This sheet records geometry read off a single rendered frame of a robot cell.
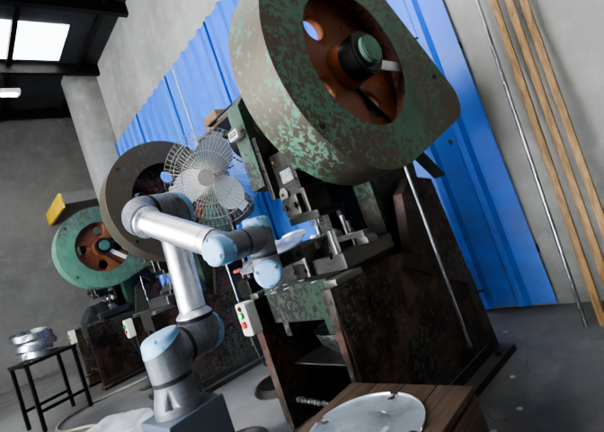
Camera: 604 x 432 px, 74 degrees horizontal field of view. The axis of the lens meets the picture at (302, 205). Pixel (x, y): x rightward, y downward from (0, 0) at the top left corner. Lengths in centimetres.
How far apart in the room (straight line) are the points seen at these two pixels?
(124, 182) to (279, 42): 180
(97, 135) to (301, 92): 591
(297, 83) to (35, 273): 708
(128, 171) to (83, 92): 448
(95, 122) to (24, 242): 236
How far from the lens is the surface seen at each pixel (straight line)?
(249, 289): 178
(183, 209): 135
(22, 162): 839
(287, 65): 122
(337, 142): 122
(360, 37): 148
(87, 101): 717
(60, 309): 794
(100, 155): 683
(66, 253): 439
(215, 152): 236
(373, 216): 173
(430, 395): 112
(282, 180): 169
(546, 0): 246
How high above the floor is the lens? 83
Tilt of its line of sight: 3 degrees up
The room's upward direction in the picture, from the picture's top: 19 degrees counter-clockwise
